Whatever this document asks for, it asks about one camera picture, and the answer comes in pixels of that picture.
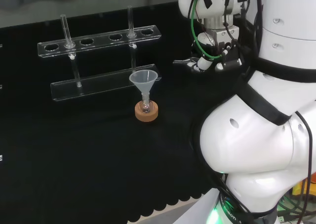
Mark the small glass round-bottom flask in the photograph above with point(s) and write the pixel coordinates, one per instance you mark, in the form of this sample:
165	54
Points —
146	106

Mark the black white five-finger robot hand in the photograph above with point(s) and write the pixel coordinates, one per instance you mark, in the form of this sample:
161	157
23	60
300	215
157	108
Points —
229	58

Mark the black bench cloth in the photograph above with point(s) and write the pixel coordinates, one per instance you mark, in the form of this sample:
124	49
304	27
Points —
74	147

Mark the clear acrylic funnel stand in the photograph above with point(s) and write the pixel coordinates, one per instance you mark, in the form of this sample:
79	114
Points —
98	40

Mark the translucent plastic funnel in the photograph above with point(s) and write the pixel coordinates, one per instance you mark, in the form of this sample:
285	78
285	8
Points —
143	79

